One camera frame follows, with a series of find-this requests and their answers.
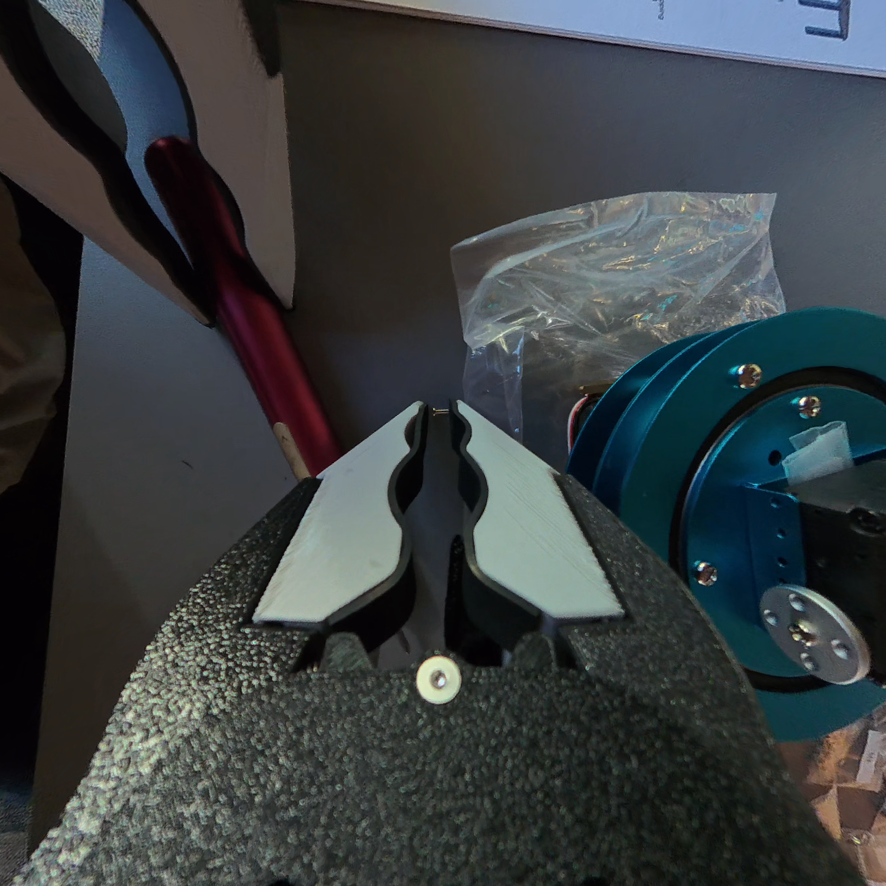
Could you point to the white instruction manual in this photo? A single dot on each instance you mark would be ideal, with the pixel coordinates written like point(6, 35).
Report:
point(727, 28)

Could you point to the blue round turntable base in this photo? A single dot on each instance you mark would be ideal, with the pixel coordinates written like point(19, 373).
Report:
point(657, 450)

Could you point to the red electric screwdriver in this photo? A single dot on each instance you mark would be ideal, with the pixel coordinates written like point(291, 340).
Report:
point(263, 332)

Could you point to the group of small screw bags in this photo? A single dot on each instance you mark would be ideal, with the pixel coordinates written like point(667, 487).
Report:
point(851, 775)

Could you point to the black servo motor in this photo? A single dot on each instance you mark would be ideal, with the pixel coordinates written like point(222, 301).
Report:
point(844, 540)

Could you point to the grey desk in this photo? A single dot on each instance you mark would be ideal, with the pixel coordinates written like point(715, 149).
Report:
point(415, 173)

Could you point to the large clear plastic bag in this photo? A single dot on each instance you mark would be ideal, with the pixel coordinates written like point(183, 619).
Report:
point(588, 277)

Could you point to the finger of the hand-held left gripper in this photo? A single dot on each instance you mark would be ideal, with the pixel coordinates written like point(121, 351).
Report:
point(235, 104)
point(48, 159)

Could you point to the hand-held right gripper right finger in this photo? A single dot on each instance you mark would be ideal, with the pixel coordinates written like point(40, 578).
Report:
point(540, 547)

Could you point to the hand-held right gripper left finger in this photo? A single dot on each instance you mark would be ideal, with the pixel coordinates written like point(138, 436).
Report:
point(339, 547)

